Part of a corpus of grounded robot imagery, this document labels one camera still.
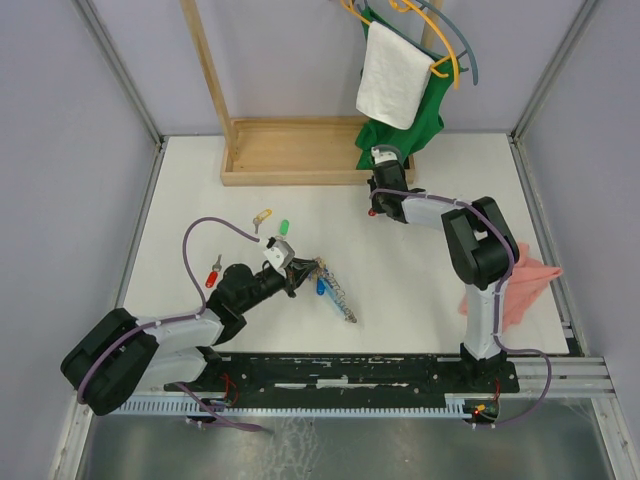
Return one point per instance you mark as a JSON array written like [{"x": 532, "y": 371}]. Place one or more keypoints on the metal keyring holder with keys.
[{"x": 332, "y": 288}]

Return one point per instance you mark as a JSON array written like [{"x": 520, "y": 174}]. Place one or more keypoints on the key with light green tag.
[{"x": 284, "y": 227}]

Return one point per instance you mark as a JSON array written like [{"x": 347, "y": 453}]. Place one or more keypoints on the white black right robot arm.
[{"x": 482, "y": 251}]

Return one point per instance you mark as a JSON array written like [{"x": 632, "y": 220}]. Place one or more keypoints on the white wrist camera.
[
  {"x": 278, "y": 253},
  {"x": 382, "y": 154}
]

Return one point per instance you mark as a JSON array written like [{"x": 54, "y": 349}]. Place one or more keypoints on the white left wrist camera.
[{"x": 278, "y": 253}]

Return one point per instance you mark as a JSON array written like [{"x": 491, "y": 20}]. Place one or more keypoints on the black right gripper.
[{"x": 376, "y": 206}]

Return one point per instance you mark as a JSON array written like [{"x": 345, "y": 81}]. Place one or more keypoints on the green shirt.
[{"x": 427, "y": 123}]

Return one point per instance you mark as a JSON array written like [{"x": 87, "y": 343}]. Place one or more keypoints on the key with yellow tag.
[{"x": 260, "y": 218}]

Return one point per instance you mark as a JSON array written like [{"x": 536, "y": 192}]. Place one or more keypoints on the pink cloth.
[{"x": 529, "y": 279}]

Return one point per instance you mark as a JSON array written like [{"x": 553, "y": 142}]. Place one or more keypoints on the white towel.
[{"x": 394, "y": 77}]

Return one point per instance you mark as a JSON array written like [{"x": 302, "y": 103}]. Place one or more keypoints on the wooden clothes rack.
[{"x": 278, "y": 151}]

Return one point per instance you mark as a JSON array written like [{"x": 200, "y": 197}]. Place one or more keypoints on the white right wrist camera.
[{"x": 382, "y": 154}]

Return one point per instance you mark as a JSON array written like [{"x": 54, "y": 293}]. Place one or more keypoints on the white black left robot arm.
[{"x": 122, "y": 353}]

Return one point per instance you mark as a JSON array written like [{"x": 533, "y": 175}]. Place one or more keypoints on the grey clothes hanger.
[{"x": 434, "y": 9}]

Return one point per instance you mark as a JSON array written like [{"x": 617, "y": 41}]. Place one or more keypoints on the yellow clothes hanger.
[{"x": 430, "y": 31}]

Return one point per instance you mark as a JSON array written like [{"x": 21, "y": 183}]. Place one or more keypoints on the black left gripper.
[{"x": 297, "y": 273}]

